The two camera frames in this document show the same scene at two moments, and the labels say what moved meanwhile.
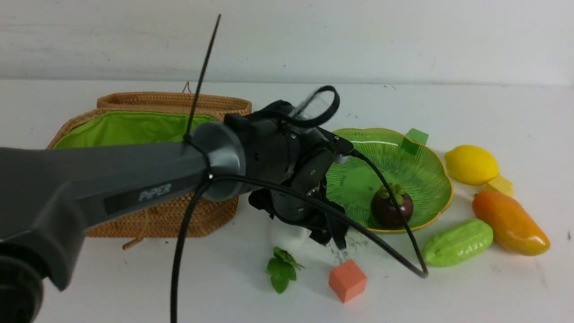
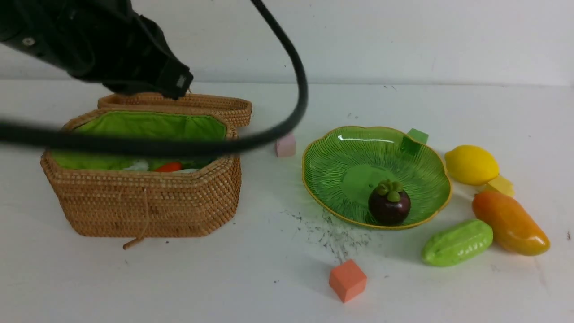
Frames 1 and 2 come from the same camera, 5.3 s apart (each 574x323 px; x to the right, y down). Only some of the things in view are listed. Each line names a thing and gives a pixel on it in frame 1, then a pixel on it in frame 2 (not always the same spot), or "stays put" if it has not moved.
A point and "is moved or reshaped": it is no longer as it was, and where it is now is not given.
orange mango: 511,227 stays put
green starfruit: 454,244 stays put
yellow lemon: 472,164 stays put
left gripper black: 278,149 → 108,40
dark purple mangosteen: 383,211 stays put
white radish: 287,236 is moved or reshaped
